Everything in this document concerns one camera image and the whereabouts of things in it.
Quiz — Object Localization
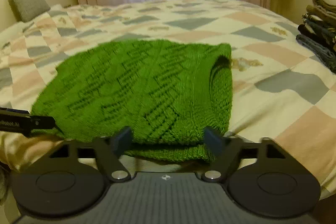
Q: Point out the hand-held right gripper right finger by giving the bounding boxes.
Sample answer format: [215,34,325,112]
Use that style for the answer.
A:
[201,126,285,182]

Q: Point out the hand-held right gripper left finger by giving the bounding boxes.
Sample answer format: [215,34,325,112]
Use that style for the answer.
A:
[49,126,132,182]

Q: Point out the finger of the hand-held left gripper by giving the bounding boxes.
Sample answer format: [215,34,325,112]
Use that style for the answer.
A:
[29,115,65,138]
[0,108,30,114]

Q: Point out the green knitted sweater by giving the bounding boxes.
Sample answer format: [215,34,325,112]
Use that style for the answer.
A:
[31,39,234,164]

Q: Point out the diamond patterned quilt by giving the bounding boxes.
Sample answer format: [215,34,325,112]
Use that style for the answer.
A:
[0,0,336,198]

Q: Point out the grey square pillow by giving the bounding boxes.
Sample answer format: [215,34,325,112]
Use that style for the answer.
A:
[8,0,51,22]

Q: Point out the blue denim folded garment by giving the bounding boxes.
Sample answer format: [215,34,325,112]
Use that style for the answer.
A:
[296,34,336,70]

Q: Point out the dark patterned folded garment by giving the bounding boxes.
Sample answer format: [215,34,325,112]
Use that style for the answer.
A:
[297,24,336,52]

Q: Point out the striped folded garment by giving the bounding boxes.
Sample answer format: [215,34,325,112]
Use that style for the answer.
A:
[301,13,336,30]

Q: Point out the khaki folded garment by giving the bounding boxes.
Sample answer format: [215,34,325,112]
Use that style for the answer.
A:
[312,0,336,12]

